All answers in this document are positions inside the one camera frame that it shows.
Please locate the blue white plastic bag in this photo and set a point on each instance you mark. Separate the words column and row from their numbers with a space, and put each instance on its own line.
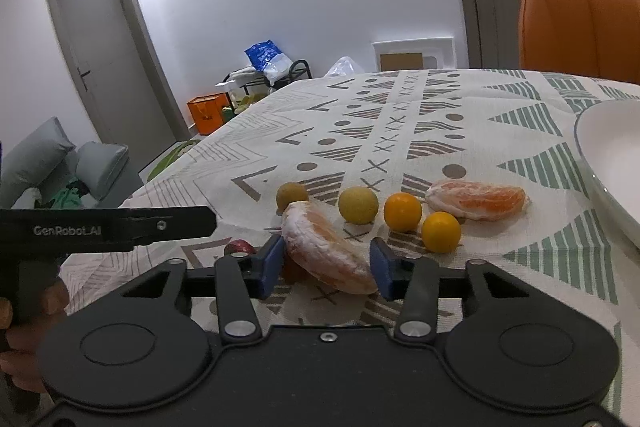
column 267, row 58

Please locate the small yellow kumquat right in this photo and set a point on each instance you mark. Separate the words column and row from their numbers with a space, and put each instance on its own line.
column 441, row 233

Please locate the small yellow kumquat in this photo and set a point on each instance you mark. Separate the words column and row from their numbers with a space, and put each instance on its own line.
column 402, row 212
column 441, row 233

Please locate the grey left door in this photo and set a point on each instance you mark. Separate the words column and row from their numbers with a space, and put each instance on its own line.
column 114, row 66

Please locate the white enamel plate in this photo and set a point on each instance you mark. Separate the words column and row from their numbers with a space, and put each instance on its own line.
column 607, row 139

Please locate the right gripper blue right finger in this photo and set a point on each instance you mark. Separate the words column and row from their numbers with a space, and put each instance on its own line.
column 384, row 265

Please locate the person's left hand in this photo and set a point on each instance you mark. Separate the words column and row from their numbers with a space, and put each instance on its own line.
column 19, row 361

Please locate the orange paper bag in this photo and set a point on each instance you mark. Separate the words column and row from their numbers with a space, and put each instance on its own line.
column 210, row 112

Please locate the white foam packaging board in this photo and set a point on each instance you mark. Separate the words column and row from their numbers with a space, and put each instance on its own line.
column 409, row 54

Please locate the peeled pomelo segment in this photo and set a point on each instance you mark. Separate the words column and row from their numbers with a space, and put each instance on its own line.
column 478, row 201
column 314, row 245

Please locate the orange leather chair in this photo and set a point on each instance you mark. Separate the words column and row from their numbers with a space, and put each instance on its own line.
column 590, row 38

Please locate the black metal rack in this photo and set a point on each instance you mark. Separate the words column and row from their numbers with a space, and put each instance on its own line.
column 248, row 81

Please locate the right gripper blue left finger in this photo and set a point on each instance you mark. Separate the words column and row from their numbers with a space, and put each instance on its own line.
column 266, row 266

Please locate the clear plastic bag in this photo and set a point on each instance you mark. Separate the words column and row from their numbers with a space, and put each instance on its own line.
column 345, row 66

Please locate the patterned white tablecloth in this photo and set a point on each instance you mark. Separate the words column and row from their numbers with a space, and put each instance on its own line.
column 401, row 132

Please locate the small yellow kumquat left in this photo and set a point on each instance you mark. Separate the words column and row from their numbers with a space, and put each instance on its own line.
column 402, row 212

